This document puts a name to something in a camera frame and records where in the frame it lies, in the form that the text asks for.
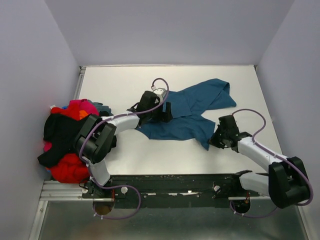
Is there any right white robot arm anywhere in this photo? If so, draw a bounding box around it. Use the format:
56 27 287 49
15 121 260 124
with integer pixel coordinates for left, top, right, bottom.
209 115 314 209

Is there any aluminium frame rail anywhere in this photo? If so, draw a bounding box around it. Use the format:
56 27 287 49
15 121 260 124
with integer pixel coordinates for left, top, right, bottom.
37 178 306 201

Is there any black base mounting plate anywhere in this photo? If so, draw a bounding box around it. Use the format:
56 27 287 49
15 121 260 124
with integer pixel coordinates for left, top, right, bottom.
82 173 258 213

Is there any purple cable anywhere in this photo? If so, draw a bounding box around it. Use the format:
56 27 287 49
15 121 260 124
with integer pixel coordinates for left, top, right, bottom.
76 77 171 221
229 108 315 218

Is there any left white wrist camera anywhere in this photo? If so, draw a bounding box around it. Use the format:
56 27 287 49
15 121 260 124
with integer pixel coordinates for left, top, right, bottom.
151 86 167 103

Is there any teal blue t shirt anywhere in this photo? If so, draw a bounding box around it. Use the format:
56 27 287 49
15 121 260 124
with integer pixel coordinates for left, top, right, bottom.
137 78 237 150

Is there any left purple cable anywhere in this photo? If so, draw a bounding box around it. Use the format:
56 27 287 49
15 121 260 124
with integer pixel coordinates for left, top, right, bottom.
76 77 171 221

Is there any grey blue t shirt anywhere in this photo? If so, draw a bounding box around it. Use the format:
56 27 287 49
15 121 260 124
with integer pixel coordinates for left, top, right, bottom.
92 102 113 117

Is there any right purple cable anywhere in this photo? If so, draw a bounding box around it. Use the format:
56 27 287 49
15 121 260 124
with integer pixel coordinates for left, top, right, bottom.
229 108 315 218

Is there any orange t shirt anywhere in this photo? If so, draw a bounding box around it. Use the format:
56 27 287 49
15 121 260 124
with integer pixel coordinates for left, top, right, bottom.
79 110 88 120

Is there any black t shirt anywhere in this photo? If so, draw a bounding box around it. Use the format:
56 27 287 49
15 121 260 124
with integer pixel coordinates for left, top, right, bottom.
37 113 118 168

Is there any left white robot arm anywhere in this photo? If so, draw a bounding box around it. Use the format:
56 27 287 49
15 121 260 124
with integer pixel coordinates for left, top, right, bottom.
73 88 173 198

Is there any red t shirt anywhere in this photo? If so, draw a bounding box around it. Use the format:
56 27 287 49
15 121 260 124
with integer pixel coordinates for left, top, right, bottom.
46 102 90 184

